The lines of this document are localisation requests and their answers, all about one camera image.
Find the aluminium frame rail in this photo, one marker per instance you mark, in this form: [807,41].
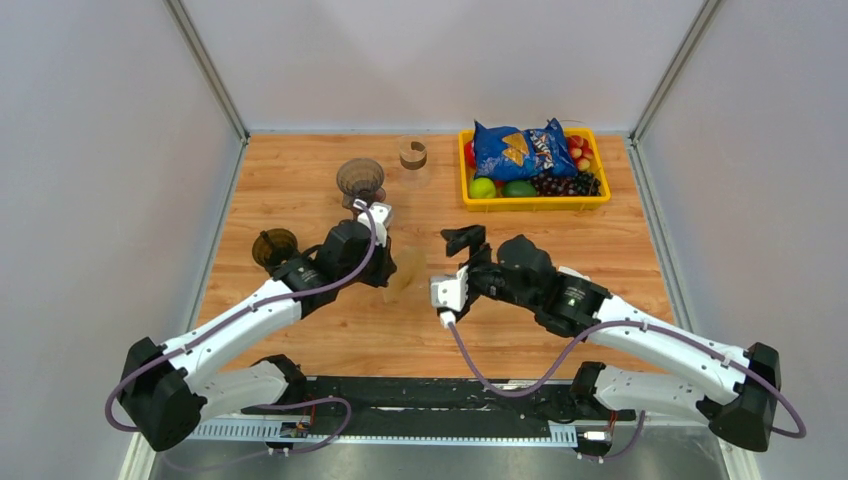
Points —
[310,444]

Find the red-black coffee carafe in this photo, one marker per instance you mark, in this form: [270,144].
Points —
[348,200]

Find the red-yellow small fruits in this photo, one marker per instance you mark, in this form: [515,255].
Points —
[581,152]

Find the dark purple grape bunch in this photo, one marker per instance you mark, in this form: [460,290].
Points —
[584,184]

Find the dark green lime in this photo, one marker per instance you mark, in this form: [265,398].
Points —
[519,189]

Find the red fruit in bin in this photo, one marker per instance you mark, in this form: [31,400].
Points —
[469,155]

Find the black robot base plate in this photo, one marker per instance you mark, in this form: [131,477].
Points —
[448,408]

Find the yellow-green lime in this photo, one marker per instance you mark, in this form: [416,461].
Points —
[482,188]

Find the white paper sheet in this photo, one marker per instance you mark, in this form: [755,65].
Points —
[572,272]

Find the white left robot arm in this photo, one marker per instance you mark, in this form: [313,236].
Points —
[166,390]

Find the yellow plastic bin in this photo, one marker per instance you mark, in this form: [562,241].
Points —
[538,203]

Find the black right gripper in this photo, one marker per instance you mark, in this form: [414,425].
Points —
[472,236]

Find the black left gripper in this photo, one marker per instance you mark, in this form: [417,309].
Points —
[386,268]

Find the brown paper coffee filter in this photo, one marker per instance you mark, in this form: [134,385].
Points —
[411,264]

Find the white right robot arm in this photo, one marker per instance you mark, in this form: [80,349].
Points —
[734,391]

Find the smoky transparent coffee dripper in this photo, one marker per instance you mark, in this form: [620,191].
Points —
[359,177]

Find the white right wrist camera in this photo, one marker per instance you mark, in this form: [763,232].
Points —
[449,296]

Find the clear glass with brown sleeve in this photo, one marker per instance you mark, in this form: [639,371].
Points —
[413,157]

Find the blue chips bag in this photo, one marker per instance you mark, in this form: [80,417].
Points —
[507,153]

